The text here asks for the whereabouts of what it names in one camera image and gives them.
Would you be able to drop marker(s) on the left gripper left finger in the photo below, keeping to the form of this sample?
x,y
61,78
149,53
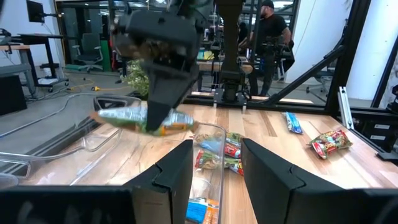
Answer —
x,y
168,193

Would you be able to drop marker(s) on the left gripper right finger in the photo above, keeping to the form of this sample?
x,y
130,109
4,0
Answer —
x,y
273,193

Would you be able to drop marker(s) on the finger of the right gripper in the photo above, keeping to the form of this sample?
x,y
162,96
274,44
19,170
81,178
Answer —
x,y
164,90

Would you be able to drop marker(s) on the red green granola bar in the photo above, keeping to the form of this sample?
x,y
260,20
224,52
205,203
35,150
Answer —
x,y
337,138
233,151
205,160
323,149

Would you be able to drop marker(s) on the blue granola bar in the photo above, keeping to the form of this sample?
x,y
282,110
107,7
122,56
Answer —
x,y
293,123

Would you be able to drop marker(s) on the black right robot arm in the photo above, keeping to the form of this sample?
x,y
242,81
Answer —
x,y
231,46

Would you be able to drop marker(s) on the green potted plant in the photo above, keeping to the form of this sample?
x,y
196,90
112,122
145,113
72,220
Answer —
x,y
136,79

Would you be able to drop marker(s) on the wooden workbench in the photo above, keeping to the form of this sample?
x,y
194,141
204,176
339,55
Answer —
x,y
208,66

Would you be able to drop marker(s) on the green board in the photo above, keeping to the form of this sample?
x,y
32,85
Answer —
x,y
105,56

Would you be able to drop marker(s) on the grey office chair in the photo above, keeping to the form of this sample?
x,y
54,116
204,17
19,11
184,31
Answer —
x,y
320,77
90,46

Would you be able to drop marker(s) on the person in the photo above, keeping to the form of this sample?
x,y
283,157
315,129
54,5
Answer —
x,y
270,28

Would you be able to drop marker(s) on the black desk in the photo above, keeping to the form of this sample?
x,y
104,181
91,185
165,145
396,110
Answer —
x,y
43,36

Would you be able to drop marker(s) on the black monitor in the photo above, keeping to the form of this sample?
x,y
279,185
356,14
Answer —
x,y
35,11

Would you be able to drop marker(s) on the wooden top desk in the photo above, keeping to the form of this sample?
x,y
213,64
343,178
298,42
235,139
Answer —
x,y
12,47

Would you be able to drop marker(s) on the black box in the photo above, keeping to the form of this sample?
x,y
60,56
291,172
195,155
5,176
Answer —
x,y
12,93

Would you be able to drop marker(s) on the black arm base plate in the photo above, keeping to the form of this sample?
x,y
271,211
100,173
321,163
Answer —
x,y
217,101

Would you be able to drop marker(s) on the silver aluminium bracket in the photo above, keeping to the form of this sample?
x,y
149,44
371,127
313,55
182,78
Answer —
x,y
345,105

